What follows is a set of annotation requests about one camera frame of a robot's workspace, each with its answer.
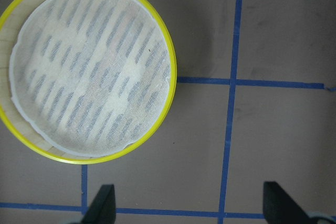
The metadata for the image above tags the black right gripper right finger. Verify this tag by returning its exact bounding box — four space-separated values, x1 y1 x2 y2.
263 182 312 224

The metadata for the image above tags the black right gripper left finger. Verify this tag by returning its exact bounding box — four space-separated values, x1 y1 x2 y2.
81 184 116 224

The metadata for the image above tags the yellow rimmed top steamer layer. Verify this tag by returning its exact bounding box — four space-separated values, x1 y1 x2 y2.
0 0 177 165

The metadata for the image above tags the white steamer liner cloth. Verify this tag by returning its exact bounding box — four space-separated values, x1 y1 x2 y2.
8 0 171 157

